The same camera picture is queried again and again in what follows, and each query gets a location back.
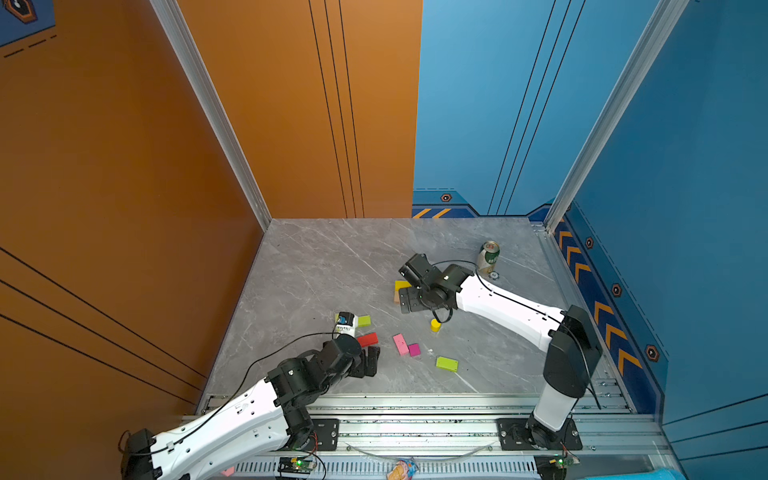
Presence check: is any yellow rectangular block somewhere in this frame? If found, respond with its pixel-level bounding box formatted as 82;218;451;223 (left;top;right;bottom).
394;280;411;295

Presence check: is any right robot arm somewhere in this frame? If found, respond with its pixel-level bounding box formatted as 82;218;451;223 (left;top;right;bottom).
399;254;603;450

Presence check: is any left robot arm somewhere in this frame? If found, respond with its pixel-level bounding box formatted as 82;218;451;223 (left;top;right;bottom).
119;334;380;479

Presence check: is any red rectangular block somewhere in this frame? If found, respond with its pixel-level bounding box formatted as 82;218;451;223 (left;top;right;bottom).
356;332;379;348

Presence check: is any pink rectangular block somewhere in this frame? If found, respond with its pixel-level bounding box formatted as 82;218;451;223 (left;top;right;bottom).
393;334;410;356

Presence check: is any lime green block front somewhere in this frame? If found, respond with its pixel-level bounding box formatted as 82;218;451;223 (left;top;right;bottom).
435;357;459;373

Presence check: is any green beverage can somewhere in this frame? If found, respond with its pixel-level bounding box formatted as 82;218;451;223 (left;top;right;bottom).
476;240;500;275

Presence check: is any colourful snack wrapper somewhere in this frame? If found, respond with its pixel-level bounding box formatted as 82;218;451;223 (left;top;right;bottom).
386;459;418;480

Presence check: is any left circuit board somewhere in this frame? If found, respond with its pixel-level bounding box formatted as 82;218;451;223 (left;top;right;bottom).
276;457;318;479

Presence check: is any circuit board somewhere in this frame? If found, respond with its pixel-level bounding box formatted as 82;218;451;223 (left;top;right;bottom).
549;452;581;470
276;457;318;479

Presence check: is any right circuit board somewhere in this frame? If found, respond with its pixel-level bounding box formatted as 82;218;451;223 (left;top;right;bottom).
549;452;581;470

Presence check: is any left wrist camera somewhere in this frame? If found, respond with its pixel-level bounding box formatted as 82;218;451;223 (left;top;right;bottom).
334;311;357;337

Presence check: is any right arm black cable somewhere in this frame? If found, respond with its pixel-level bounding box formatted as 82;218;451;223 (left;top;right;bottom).
428;259;603;412

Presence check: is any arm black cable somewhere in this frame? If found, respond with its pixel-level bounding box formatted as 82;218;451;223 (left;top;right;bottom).
119;331;340;457
428;259;603;412

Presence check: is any aluminium front rail frame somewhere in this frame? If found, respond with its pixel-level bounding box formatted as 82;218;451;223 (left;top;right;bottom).
214;395;679;479

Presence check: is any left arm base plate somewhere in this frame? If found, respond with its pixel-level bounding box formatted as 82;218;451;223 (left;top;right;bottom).
300;418;340;452

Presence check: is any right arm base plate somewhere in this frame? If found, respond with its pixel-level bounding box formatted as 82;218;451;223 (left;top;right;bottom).
496;417;583;451

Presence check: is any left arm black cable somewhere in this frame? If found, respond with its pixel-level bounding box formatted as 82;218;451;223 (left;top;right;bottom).
119;331;340;457

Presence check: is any right aluminium corner post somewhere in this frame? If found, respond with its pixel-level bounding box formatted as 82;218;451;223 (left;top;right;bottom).
543;0;688;235

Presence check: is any aluminium corner post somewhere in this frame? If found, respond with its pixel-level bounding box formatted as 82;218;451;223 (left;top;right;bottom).
543;0;688;235
149;0;272;232

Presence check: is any left aluminium corner post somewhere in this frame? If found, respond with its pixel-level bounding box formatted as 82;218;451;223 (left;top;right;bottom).
149;0;272;232

